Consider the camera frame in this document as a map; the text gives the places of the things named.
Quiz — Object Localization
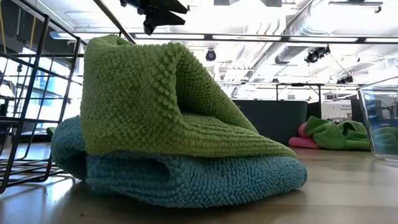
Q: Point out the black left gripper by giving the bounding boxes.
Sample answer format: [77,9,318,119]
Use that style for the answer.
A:
[119,0,189,35]

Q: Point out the green microfiber towel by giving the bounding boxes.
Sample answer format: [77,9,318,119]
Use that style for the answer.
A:
[80,34,299,159]
[303,116,371,152]

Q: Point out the blue microfiber towel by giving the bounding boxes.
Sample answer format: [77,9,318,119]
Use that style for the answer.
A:
[50,114,308,208]

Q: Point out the pink microfiber towel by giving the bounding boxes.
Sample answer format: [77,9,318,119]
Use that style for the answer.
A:
[288,122,321,149]

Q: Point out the blue plastic basket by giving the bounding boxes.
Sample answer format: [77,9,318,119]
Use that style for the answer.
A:
[231,99,308,146]

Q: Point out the black track spotlight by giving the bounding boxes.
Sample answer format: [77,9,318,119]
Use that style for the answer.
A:
[336,74,355,85]
[304,45,331,65]

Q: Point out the white printed sign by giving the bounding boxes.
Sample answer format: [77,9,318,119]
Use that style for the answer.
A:
[321,101,353,121]

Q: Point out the clear plastic bin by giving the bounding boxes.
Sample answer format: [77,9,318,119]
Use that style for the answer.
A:
[356,76,398,161]

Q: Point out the black aluminium rig frame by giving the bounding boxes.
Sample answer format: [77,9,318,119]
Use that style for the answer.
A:
[9,0,398,147]

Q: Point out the silver ventilation duct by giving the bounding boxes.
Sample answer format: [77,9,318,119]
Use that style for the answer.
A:
[253,0,346,71]

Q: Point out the black metal stand frame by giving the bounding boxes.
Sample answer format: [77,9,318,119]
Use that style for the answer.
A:
[217,81,363,119]

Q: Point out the black wire basket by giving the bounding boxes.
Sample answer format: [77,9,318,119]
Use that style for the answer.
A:
[0,0,82,194]

